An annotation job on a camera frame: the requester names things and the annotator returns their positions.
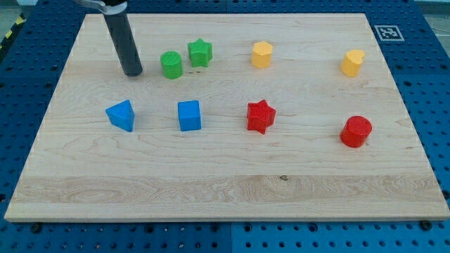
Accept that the green cylinder block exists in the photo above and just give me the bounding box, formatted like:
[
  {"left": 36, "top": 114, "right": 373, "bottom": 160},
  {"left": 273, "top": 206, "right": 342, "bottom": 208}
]
[{"left": 160, "top": 51, "right": 183, "bottom": 79}]

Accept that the green star block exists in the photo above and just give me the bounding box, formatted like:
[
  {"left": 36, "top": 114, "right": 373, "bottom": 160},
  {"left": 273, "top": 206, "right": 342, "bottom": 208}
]
[{"left": 188, "top": 38, "right": 212, "bottom": 67}]

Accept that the yellow hexagon block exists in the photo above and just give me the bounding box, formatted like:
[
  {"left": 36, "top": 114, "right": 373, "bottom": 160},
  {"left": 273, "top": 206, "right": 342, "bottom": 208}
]
[{"left": 251, "top": 41, "right": 273, "bottom": 69}]

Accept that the blue triangle block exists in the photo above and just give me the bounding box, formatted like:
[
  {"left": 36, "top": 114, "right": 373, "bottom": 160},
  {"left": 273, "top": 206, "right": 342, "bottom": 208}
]
[{"left": 105, "top": 100, "right": 134, "bottom": 132}]

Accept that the red cylinder block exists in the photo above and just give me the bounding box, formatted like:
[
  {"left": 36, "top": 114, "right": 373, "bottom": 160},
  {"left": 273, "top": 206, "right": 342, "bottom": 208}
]
[{"left": 340, "top": 115, "right": 373, "bottom": 148}]

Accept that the silver rod mount clamp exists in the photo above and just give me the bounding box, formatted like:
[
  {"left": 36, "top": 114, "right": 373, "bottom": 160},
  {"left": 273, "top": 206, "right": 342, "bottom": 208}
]
[{"left": 74, "top": 0, "right": 127, "bottom": 15}]

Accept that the yellow heart block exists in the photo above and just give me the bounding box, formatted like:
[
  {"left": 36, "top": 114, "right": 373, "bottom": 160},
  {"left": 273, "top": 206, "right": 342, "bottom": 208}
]
[{"left": 340, "top": 49, "right": 366, "bottom": 77}]

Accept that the white fiducial marker tag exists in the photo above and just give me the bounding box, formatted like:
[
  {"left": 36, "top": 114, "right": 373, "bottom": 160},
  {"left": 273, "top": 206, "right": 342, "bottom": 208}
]
[{"left": 374, "top": 25, "right": 404, "bottom": 42}]

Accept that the red star block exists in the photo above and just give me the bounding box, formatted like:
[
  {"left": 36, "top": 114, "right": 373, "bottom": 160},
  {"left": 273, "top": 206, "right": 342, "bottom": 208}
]
[{"left": 247, "top": 100, "right": 276, "bottom": 134}]

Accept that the blue cube block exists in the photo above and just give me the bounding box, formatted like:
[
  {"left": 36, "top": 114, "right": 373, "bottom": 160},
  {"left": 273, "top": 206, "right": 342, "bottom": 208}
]
[{"left": 177, "top": 100, "right": 202, "bottom": 131}]

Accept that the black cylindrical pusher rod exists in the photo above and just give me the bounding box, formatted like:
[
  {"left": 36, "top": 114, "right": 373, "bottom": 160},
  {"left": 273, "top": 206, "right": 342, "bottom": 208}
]
[{"left": 103, "top": 0, "right": 143, "bottom": 77}]

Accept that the light wooden board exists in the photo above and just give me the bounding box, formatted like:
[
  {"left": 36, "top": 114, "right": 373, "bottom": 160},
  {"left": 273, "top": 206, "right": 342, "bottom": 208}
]
[{"left": 5, "top": 13, "right": 449, "bottom": 223}]

